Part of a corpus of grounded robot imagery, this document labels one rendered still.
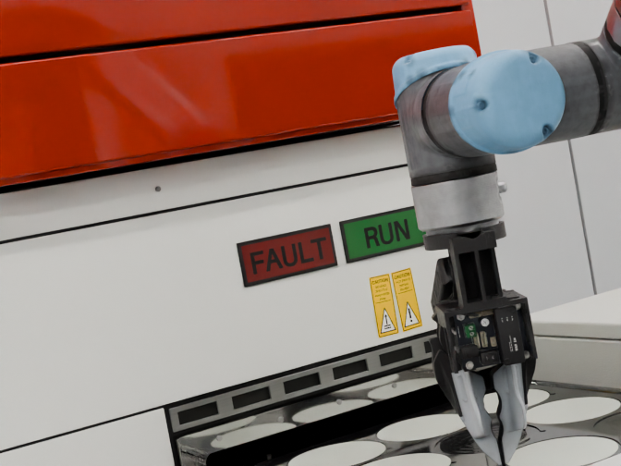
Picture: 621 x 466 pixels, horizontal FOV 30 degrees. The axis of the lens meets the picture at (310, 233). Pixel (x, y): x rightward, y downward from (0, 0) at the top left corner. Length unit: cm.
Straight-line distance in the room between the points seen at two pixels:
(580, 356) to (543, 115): 52
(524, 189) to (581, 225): 24
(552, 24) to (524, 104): 267
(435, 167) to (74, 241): 39
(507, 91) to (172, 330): 50
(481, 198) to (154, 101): 36
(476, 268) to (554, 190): 250
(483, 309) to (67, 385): 44
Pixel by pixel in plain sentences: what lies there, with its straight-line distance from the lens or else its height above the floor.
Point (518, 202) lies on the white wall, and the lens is 337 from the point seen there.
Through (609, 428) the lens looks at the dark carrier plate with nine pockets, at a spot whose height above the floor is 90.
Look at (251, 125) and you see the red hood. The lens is 121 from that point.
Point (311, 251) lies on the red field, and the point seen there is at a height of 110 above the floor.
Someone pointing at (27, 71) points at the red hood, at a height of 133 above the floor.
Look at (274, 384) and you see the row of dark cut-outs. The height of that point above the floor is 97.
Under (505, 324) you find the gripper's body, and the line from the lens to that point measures 98.
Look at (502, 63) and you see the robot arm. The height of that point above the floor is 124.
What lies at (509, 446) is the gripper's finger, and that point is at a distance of 106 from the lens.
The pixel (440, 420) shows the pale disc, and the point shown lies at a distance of 126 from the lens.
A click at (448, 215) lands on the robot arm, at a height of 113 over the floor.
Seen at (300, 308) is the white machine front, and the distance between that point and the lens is 128.
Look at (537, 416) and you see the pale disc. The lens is 121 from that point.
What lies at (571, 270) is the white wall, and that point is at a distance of 349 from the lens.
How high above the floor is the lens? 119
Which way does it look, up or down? 3 degrees down
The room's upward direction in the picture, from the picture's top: 11 degrees counter-clockwise
